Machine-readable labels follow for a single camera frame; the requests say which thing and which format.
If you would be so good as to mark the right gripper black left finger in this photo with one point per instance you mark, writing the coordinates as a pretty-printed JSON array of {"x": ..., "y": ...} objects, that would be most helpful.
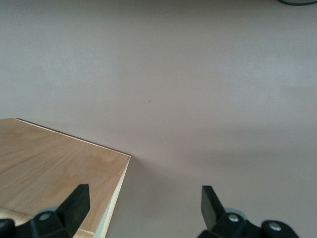
[{"x": 74, "y": 210}]

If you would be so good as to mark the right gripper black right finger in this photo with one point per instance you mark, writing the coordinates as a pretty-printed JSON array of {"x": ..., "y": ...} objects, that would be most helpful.
[{"x": 211, "y": 210}]

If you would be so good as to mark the oak wooden drawer cabinet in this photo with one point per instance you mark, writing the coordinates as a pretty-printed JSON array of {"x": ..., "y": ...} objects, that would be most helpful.
[{"x": 49, "y": 161}]

